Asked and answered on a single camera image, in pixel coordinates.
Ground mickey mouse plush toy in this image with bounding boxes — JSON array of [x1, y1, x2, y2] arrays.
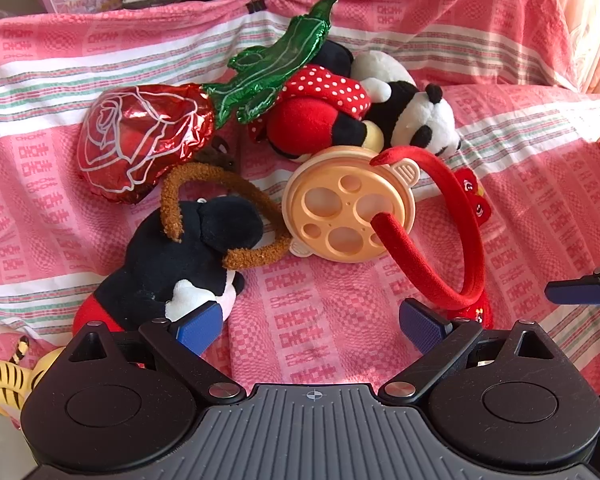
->
[[72, 210, 245, 333]]

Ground red plush headband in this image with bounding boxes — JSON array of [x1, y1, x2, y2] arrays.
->
[[370, 146, 493, 328]]

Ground beige round plastic lid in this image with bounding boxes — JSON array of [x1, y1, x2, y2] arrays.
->
[[282, 146, 420, 263]]

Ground yellow tiger plush toy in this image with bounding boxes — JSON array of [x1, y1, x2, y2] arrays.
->
[[0, 335, 65, 425]]

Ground brown fuzzy headband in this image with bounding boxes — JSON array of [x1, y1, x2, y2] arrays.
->
[[160, 136, 291, 271]]

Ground red rose foil balloon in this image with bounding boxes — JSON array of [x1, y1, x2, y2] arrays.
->
[[76, 0, 337, 204]]

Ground minnie mouse plush toy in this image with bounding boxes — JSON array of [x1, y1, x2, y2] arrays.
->
[[249, 39, 464, 164]]

